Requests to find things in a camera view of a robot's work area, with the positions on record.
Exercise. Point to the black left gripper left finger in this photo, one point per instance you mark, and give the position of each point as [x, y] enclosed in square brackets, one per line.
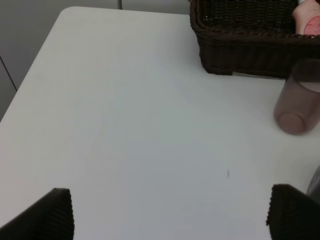
[49, 218]

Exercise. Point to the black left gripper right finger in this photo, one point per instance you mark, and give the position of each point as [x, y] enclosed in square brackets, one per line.
[292, 215]

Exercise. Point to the pink bottle white cap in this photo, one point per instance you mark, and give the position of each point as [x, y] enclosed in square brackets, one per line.
[307, 17]

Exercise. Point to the translucent pink plastic cup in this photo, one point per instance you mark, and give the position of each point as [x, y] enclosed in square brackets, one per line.
[297, 110]

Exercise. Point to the dark brown wicker basket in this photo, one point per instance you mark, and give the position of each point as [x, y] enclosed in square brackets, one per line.
[254, 37]

